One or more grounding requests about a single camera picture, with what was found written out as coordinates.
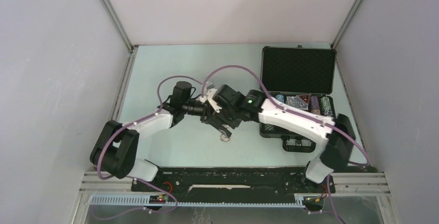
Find grey poker chip stack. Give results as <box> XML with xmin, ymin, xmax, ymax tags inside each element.
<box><xmin>220</xmin><ymin>135</ymin><xmax>230</xmax><ymax>142</ymax></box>

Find blue card deck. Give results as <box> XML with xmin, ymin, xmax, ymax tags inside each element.
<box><xmin>286</xmin><ymin>96</ymin><xmax>309</xmax><ymax>111</ymax></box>

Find triangular all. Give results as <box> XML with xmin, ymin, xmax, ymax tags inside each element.
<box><xmin>297</xmin><ymin>94</ymin><xmax>311</xmax><ymax>106</ymax></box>

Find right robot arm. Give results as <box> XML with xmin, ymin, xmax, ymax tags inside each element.
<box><xmin>200</xmin><ymin>85</ymin><xmax>356</xmax><ymax>192</ymax></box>

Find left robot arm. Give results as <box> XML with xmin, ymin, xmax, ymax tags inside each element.
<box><xmin>90</xmin><ymin>81</ymin><xmax>216</xmax><ymax>191</ymax></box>

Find black poker set case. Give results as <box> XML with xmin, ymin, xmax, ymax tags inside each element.
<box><xmin>259</xmin><ymin>45</ymin><xmax>337</xmax><ymax>153</ymax></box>

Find light blue chip row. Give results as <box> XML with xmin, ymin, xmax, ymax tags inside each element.
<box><xmin>275</xmin><ymin>94</ymin><xmax>285</xmax><ymax>103</ymax></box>

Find purple brown chip row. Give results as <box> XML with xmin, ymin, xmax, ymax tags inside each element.
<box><xmin>310</xmin><ymin>96</ymin><xmax>321</xmax><ymax>115</ymax></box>

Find green blue chip row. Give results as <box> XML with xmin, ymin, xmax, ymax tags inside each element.
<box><xmin>320</xmin><ymin>97</ymin><xmax>333</xmax><ymax>117</ymax></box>

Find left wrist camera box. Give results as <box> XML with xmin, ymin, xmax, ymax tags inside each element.
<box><xmin>198</xmin><ymin>88</ymin><xmax>222</xmax><ymax>113</ymax></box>

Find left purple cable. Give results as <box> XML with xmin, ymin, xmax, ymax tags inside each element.
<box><xmin>91</xmin><ymin>75</ymin><xmax>204</xmax><ymax>221</ymax></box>

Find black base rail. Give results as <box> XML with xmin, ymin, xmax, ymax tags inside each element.
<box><xmin>151</xmin><ymin>167</ymin><xmax>335</xmax><ymax>205</ymax></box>

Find left aluminium frame post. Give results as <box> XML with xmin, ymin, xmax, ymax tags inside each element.
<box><xmin>100</xmin><ymin>0</ymin><xmax>134</xmax><ymax>53</ymax></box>

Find aluminium frame post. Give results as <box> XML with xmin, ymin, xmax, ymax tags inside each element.
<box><xmin>100</xmin><ymin>0</ymin><xmax>134</xmax><ymax>53</ymax></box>
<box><xmin>331</xmin><ymin>0</ymin><xmax>364</xmax><ymax>49</ymax></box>

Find right aluminium frame post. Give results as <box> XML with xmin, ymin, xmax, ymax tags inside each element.
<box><xmin>331</xmin><ymin>0</ymin><xmax>364</xmax><ymax>49</ymax></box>

